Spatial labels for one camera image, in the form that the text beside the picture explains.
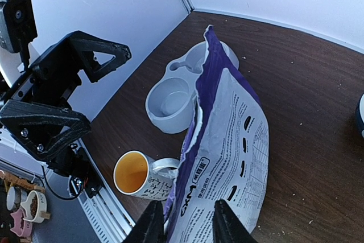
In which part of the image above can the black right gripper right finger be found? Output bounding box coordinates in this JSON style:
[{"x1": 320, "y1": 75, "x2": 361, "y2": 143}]
[{"x1": 213, "y1": 199, "x2": 257, "y2": 243}]

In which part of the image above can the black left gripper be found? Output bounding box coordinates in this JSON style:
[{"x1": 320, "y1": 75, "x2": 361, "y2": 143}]
[{"x1": 1, "y1": 31, "x2": 131, "y2": 169}]

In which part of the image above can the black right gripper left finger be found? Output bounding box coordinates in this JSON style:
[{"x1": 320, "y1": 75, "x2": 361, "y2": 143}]
[{"x1": 122, "y1": 201, "x2": 164, "y2": 243}]

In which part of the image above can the purple pet food bag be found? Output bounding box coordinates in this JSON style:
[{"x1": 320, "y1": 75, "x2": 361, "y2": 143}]
[{"x1": 164, "y1": 26, "x2": 269, "y2": 242}]

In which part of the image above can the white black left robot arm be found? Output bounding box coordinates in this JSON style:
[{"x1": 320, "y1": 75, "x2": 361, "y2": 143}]
[{"x1": 1, "y1": 31, "x2": 131, "y2": 187}]

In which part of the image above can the grey double pet feeder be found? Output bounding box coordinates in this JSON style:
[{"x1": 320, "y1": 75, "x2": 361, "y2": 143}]
[{"x1": 145, "y1": 40, "x2": 241, "y2": 134}]

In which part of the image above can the pink pet bowl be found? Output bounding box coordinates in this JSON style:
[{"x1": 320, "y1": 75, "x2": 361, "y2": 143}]
[{"x1": 10, "y1": 208, "x2": 32, "y2": 237}]

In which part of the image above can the white mug yellow inside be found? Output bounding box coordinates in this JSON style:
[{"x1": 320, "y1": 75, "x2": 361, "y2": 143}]
[{"x1": 113, "y1": 150, "x2": 180, "y2": 201}]

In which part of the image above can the white bowl with kibble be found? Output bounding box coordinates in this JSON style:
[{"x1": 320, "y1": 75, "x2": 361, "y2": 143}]
[{"x1": 20, "y1": 190, "x2": 51, "y2": 224}]

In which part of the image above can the dark blue white bowl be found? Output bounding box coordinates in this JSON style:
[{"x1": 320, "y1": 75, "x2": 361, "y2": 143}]
[{"x1": 355, "y1": 94, "x2": 364, "y2": 138}]

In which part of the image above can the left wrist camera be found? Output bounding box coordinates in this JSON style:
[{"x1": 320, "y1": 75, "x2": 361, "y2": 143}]
[{"x1": 1, "y1": 0, "x2": 38, "y2": 53}]

